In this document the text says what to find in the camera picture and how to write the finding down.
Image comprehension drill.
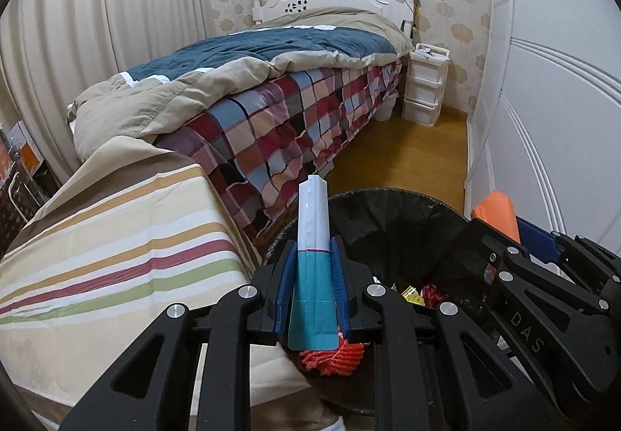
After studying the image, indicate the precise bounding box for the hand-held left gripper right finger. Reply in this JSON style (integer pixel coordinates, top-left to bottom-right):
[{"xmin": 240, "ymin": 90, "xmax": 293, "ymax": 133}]
[{"xmin": 330, "ymin": 237, "xmax": 549, "ymax": 431}]

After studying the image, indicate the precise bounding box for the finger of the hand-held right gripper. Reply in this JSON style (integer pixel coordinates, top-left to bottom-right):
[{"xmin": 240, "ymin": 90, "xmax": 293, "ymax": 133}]
[
  {"xmin": 463, "ymin": 218, "xmax": 617, "ymax": 395},
  {"xmin": 515, "ymin": 216, "xmax": 621, "ymax": 310}
]

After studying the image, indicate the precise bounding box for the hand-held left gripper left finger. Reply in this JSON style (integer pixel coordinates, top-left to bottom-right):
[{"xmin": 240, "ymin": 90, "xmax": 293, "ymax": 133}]
[{"xmin": 58, "ymin": 239, "xmax": 298, "ymax": 431}]

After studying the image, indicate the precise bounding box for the teal and white packet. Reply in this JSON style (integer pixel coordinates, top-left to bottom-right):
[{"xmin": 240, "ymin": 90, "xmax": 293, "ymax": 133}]
[{"xmin": 286, "ymin": 175, "xmax": 340, "ymax": 350}]

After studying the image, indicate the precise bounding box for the orange foam piece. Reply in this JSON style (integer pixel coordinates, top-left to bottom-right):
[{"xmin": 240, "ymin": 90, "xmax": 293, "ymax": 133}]
[{"xmin": 472, "ymin": 191, "xmax": 521, "ymax": 245}]

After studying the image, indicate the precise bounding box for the orange foam fruit net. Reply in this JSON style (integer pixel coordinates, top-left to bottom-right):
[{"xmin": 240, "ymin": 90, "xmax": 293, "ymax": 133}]
[{"xmin": 298, "ymin": 341, "xmax": 366, "ymax": 376}]

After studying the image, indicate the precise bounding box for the black trash bin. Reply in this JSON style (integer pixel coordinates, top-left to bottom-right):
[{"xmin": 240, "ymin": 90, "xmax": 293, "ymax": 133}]
[{"xmin": 262, "ymin": 187, "xmax": 500, "ymax": 417}]

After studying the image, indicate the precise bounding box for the plaid bedsheet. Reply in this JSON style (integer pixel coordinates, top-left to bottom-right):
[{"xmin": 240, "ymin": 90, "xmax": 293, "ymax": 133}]
[{"xmin": 153, "ymin": 60, "xmax": 406, "ymax": 238}]

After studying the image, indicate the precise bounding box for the white wardrobe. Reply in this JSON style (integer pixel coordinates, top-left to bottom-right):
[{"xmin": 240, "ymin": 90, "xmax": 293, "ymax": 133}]
[{"xmin": 463, "ymin": 0, "xmax": 621, "ymax": 262}]

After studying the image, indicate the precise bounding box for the striped tablecloth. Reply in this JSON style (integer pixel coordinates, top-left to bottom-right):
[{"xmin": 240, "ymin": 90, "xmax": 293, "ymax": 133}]
[{"xmin": 0, "ymin": 135, "xmax": 350, "ymax": 431}]

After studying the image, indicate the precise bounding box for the small white bin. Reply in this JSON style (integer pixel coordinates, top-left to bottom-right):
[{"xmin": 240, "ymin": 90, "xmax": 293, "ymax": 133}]
[{"xmin": 376, "ymin": 94, "xmax": 399, "ymax": 121}]

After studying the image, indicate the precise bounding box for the white plastic drawer unit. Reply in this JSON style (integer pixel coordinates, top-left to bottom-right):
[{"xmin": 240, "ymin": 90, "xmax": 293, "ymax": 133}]
[{"xmin": 402, "ymin": 43, "xmax": 451, "ymax": 127}]

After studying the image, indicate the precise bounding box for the bed with plaid sheet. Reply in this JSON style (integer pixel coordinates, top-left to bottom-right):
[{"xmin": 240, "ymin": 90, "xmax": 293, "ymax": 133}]
[{"xmin": 65, "ymin": 7, "xmax": 413, "ymax": 165}]

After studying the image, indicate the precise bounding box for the dark patterned storage box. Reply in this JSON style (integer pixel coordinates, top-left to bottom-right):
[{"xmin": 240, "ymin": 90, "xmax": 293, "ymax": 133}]
[{"xmin": 0, "ymin": 164, "xmax": 54, "ymax": 238}]

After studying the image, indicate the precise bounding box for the white and orange box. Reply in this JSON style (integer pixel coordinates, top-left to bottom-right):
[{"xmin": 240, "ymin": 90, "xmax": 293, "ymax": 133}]
[{"xmin": 7, "ymin": 121, "xmax": 47, "ymax": 180}]

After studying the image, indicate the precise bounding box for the cardboard box with orange print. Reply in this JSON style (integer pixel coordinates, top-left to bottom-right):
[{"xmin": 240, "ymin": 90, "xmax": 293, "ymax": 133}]
[{"xmin": 0, "ymin": 140, "xmax": 15, "ymax": 180}]

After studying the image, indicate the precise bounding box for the beige striped curtain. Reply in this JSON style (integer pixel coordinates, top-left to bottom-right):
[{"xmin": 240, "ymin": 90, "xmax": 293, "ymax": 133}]
[{"xmin": 0, "ymin": 0, "xmax": 219, "ymax": 184}]

